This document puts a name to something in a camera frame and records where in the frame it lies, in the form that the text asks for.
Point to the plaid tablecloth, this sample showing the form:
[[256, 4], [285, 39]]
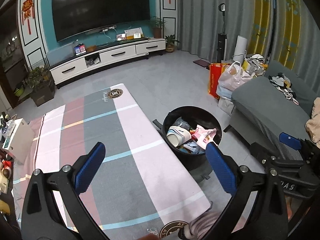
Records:
[[140, 186]]

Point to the pink plastic wrapper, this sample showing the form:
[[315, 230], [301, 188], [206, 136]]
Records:
[[203, 136]]

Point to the red paper shopping bag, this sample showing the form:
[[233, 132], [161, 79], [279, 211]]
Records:
[[215, 71]]

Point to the upright vacuum cleaner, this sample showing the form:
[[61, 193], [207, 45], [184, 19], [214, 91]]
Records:
[[222, 37]]

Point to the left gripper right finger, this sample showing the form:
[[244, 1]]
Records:
[[223, 170]]

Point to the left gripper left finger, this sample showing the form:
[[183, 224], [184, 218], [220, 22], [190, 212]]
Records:
[[87, 166]]

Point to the white pink plastic bag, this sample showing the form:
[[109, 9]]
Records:
[[232, 78]]

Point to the white tv cabinet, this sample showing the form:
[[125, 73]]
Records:
[[106, 57]]

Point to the white cylinder air purifier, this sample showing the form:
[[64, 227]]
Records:
[[240, 49]]

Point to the small potted plant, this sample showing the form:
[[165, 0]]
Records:
[[171, 43]]

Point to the blue face mask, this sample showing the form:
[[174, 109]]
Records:
[[191, 148]]

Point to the grey sofa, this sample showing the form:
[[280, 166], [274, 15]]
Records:
[[262, 112]]

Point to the large black television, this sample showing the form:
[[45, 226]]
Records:
[[71, 17]]

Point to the yellow patterned curtain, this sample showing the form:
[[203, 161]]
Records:
[[276, 30]]

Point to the left red knot decoration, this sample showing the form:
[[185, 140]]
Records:
[[28, 12]]

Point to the person's right hand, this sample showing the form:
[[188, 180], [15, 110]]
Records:
[[289, 202]]

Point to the potted plant by tv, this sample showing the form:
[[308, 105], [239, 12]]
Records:
[[157, 25]]

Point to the white paper cup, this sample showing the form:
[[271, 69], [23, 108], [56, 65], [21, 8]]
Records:
[[177, 135]]

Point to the clear plastic bottle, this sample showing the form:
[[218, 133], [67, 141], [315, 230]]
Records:
[[181, 123]]

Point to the large left potted plant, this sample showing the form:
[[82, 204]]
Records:
[[41, 82]]

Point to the grey curtain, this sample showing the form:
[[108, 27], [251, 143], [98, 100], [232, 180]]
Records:
[[200, 21]]

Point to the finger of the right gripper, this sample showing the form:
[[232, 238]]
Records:
[[290, 141]]

